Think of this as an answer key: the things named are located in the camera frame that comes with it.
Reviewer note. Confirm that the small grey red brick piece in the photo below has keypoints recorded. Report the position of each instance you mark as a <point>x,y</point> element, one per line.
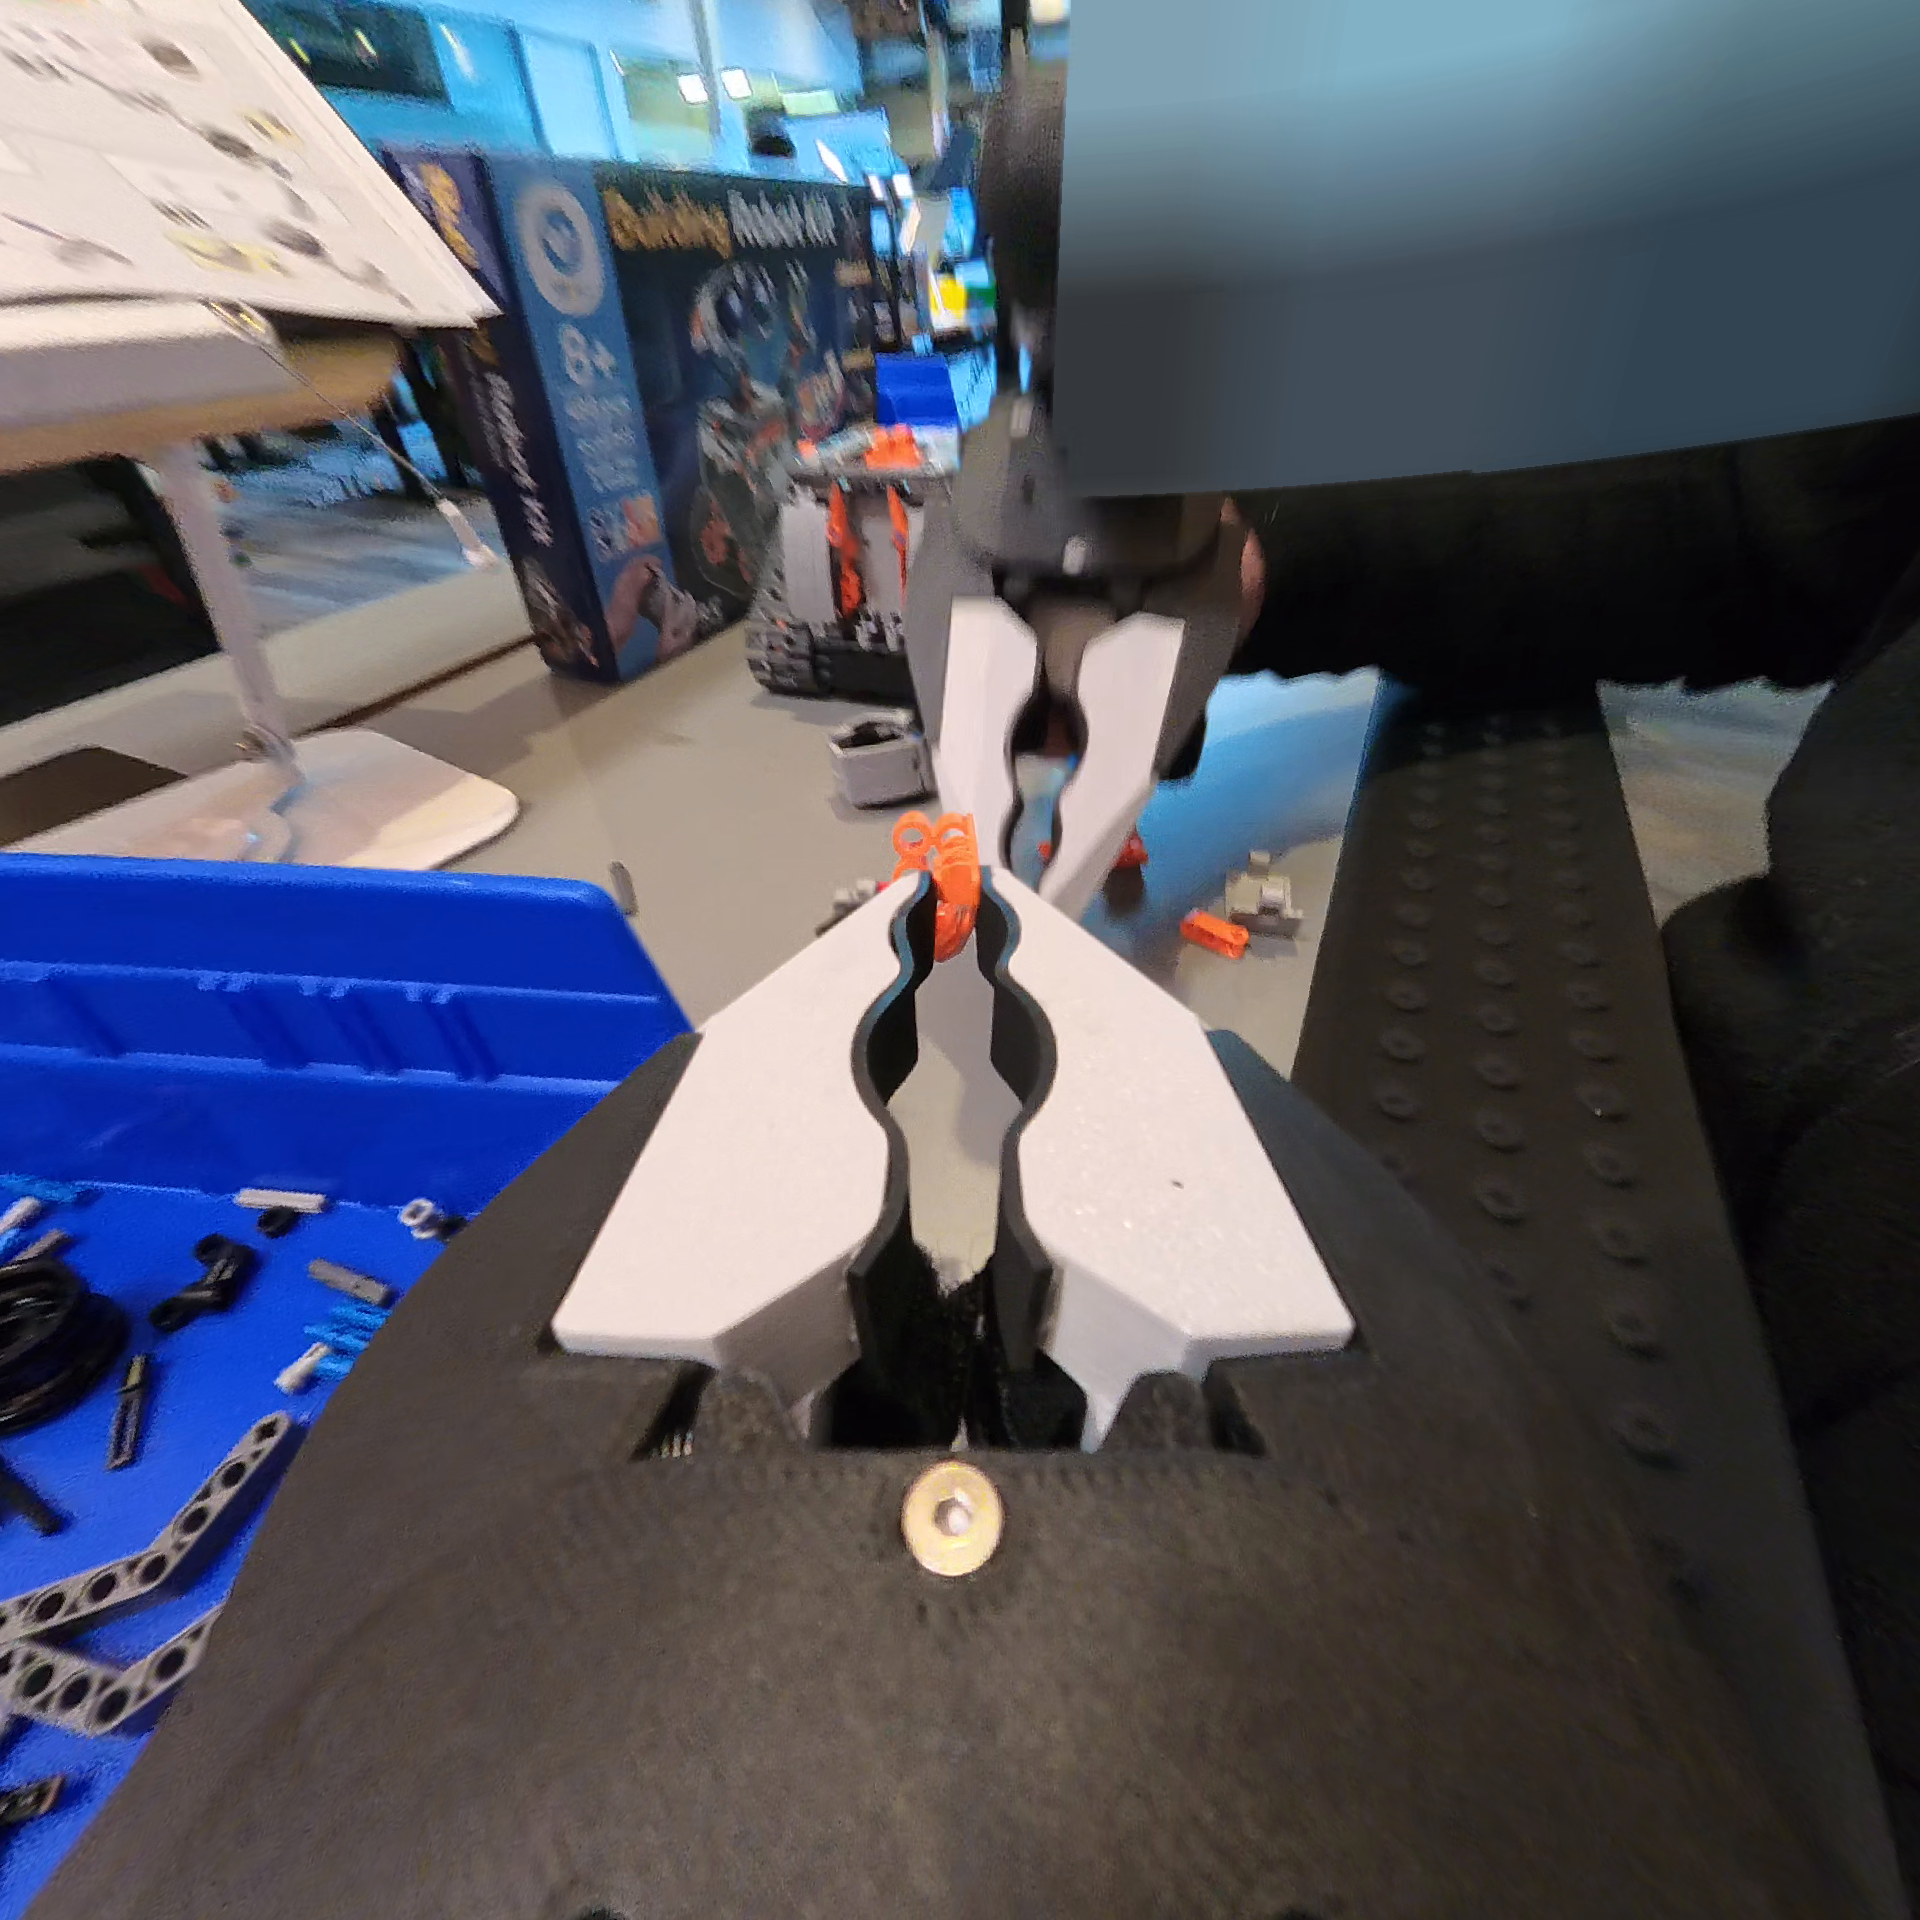
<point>859,900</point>

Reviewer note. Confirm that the dark perforated panel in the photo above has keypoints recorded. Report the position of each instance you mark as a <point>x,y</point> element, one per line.
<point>1501,1050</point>

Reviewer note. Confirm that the small orange brick piece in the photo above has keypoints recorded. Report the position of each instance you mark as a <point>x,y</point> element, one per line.
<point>1212,930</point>

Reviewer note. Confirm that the robot kit box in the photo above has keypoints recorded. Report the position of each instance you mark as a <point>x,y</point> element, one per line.
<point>630,404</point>

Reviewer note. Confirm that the dark grey brick axle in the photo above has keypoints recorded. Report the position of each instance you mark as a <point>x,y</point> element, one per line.
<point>626,884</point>

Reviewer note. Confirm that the person's right forearm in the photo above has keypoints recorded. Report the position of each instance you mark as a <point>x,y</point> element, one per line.
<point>1575,586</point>

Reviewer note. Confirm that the grey toy brick assembly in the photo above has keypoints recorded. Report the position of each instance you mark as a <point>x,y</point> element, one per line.
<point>875,764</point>

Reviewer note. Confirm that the small loose brick parts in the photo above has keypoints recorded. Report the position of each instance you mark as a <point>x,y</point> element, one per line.
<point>90,1500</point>

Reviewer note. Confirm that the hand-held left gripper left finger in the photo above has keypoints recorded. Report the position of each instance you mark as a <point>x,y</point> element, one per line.
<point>722,1200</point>

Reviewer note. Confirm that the orange brick connector piece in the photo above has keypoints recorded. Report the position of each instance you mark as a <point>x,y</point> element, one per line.
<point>938,868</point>

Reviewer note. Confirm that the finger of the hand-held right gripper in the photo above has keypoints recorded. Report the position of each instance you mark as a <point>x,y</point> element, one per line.
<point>983,691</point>
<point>1126,735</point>

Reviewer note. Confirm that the open instruction booklet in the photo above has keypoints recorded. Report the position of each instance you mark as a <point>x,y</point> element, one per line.
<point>181,148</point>

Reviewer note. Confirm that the blue plastic bin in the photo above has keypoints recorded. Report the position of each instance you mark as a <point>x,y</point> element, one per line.
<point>224,1050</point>
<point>916,388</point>

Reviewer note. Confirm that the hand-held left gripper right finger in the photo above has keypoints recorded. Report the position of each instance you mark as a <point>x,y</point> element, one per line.
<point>1184,1200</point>

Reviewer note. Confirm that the person's right hand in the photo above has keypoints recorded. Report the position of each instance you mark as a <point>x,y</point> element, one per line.
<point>1251,578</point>

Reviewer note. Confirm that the tracked toy robot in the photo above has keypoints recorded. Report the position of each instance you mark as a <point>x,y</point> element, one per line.
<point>839,586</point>

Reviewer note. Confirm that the grey flat brick piece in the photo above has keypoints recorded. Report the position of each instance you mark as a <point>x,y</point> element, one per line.
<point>1262,892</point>

